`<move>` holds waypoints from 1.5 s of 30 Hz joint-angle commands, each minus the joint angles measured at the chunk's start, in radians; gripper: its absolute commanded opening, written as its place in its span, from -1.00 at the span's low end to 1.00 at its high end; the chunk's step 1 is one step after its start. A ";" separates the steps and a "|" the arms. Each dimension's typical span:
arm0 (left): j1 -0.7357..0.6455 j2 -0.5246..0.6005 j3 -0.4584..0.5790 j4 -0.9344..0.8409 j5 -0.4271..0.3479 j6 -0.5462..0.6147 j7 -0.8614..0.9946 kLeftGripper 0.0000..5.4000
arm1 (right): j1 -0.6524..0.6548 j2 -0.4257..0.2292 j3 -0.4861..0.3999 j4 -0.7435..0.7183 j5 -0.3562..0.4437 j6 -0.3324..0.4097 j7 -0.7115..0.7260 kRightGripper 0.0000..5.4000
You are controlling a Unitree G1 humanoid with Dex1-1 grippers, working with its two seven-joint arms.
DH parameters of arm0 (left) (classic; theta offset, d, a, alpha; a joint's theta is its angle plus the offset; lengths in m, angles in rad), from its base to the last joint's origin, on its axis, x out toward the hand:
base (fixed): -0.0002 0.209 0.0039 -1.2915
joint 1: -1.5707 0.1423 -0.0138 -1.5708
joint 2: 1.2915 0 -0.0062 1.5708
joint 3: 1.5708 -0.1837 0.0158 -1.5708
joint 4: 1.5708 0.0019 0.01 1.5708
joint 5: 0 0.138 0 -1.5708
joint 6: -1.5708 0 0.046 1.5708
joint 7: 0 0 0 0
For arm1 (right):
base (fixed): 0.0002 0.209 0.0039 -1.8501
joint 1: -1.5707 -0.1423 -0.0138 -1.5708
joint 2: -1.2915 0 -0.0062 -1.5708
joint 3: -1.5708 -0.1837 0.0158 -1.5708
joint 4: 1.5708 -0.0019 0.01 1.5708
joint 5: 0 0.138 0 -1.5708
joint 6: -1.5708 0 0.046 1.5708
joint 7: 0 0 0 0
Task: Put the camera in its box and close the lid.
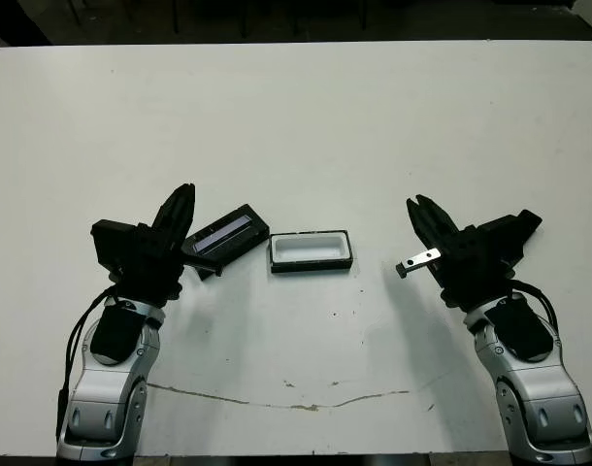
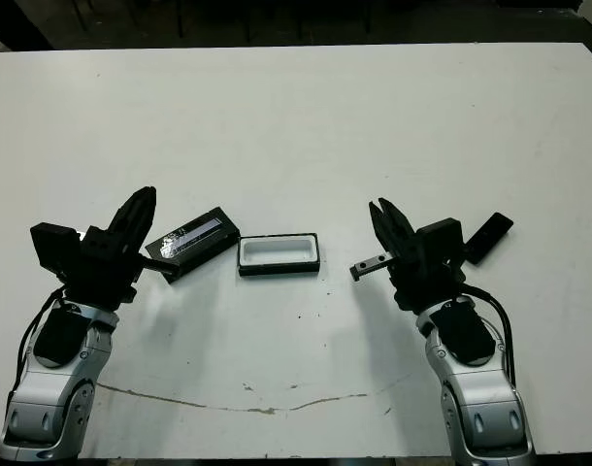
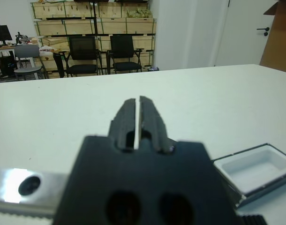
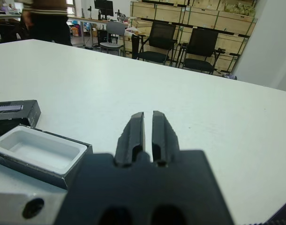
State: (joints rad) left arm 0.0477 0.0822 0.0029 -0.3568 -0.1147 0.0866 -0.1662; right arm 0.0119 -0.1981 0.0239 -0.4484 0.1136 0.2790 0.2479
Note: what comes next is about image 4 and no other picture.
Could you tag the wooden top desk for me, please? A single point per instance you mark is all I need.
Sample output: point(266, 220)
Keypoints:
point(86, 19)

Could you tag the grey office chair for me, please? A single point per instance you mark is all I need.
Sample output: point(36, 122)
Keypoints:
point(115, 29)

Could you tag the black computer tower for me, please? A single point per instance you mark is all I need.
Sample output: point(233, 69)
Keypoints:
point(102, 36)

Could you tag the wooden shipping crate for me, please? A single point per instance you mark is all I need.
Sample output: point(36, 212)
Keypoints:
point(234, 22)
point(170, 12)
point(143, 10)
point(200, 17)

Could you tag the black mesh chair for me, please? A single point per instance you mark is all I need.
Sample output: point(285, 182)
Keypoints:
point(202, 43)
point(161, 32)

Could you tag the black box with white tray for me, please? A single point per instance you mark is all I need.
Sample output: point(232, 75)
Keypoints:
point(39, 145)

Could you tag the black box lid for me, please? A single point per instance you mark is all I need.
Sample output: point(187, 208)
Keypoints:
point(28, 112)

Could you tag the person in brown sweater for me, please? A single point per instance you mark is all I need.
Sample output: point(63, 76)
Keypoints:
point(49, 25)

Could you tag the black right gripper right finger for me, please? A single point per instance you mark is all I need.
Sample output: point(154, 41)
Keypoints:
point(164, 138)

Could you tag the small black desk device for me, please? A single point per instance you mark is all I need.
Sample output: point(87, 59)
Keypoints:
point(120, 14)

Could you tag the black computer monitor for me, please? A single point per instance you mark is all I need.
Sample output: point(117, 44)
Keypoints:
point(104, 7)

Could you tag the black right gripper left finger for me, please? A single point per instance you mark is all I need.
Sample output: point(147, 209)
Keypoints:
point(130, 138)

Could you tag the pale green bundle pile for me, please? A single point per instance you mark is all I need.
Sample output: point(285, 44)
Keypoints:
point(239, 9)

